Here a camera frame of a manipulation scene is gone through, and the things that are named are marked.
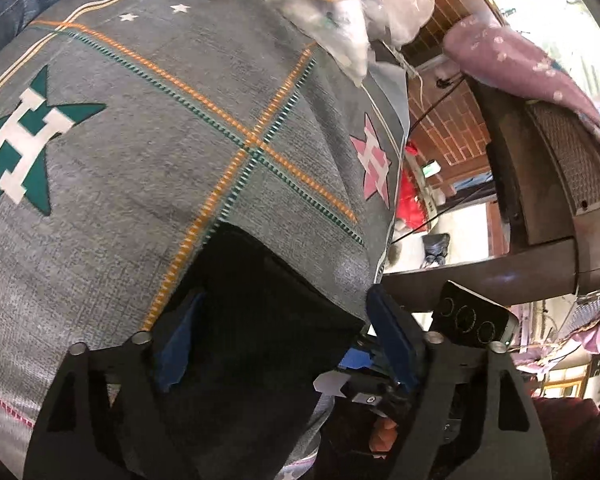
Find purple floral blanket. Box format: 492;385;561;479
442;15;600;163

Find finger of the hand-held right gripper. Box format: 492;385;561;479
337;345;383;376

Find dark bag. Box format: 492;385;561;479
422;232;452;267

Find black cable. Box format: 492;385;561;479
409;74;467;133

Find dark wooden chair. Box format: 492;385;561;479
380;72;600;306

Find black pants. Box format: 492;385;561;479
145;222;373;480

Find pile of plastic bags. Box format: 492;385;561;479
240;0;436;86

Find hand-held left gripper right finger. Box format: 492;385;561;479
365;285;553;480

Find blue plaid pillow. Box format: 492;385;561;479
0;0;148;61

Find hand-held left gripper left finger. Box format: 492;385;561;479
22;287;208;480

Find red cloth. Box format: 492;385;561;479
395;167;429;235

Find grey star-printed bed sheet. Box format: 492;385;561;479
0;0;411;480

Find person's right hand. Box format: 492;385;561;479
367;415;400;461

